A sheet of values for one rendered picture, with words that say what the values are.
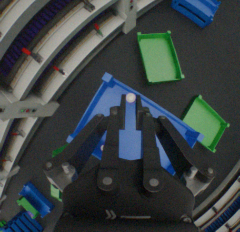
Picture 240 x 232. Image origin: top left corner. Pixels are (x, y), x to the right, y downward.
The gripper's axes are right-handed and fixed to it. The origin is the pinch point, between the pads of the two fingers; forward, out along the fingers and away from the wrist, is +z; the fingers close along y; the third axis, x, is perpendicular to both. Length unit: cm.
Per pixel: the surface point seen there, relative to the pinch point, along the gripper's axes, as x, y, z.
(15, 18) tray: 21.3, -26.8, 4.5
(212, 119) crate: -23, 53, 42
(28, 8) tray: 23.5, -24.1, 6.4
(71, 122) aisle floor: -28, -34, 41
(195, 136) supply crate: -9.7, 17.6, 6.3
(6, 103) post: -3.0, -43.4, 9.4
